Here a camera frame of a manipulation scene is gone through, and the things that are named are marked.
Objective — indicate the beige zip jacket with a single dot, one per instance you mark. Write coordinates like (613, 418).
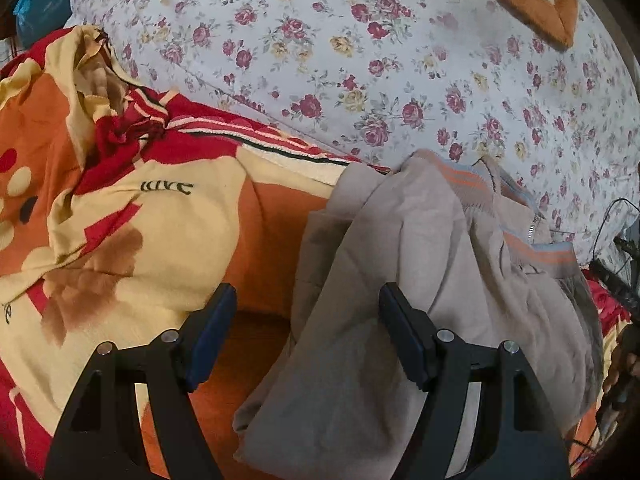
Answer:
(400, 235)

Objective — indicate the orange checkered mat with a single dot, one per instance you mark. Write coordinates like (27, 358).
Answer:
(540, 5)

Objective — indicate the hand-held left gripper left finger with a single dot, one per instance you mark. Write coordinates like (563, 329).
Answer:
(210, 340)

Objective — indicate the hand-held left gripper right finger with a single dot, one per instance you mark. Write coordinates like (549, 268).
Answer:
(407, 345)

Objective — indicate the person's right hand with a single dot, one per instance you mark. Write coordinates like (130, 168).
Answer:
(622, 360)

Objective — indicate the floral quilt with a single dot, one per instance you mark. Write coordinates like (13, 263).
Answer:
(350, 60)

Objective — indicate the orange red printed blanket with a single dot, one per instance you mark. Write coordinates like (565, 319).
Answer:
(175, 220)

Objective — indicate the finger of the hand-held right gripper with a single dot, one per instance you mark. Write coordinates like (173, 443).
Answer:
(612, 275)

